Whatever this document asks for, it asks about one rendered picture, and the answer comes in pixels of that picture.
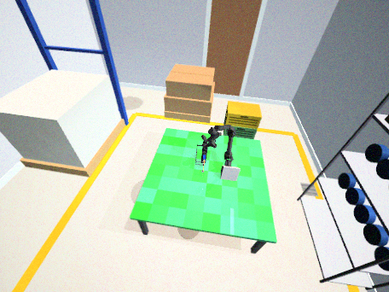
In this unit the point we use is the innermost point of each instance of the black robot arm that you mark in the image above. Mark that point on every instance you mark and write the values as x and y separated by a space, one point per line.
231 133

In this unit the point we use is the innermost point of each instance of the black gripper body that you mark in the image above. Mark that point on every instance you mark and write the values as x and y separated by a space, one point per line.
207 139

